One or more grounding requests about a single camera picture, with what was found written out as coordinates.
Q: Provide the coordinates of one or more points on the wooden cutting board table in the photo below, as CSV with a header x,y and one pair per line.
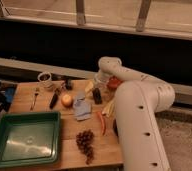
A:
x,y
107,151

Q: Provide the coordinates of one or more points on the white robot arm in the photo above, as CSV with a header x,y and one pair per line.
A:
x,y
136,101

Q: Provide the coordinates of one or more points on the purple bowl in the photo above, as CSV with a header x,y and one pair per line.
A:
x,y
115,127

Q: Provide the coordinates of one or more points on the red chili pepper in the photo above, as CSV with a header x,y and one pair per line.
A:
x,y
102,121

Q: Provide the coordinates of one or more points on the yellow corn cob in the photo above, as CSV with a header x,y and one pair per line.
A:
x,y
109,108

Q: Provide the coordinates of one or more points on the small black clip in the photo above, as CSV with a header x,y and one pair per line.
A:
x,y
68,84

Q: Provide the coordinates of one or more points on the black handled knife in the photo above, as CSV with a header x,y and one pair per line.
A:
x,y
54,98

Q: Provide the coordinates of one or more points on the green plastic tray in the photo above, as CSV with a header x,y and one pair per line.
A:
x,y
29,139

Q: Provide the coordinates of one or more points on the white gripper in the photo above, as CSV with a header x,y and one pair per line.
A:
x,y
100,81

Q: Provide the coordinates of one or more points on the bunch of dark grapes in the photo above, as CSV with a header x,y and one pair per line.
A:
x,y
84,142

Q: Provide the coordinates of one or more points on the white cup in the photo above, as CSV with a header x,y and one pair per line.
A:
x,y
45,80

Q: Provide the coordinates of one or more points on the yellow apple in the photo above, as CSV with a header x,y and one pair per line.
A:
x,y
66,100

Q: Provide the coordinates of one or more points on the black eraser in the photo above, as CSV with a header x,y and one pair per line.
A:
x,y
97,96

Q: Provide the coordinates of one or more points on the red bowl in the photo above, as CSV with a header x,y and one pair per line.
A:
x,y
113,83

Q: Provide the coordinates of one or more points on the silver fork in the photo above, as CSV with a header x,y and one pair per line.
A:
x,y
34,98

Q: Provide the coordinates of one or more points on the light blue cloth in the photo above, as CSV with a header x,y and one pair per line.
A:
x,y
82,108

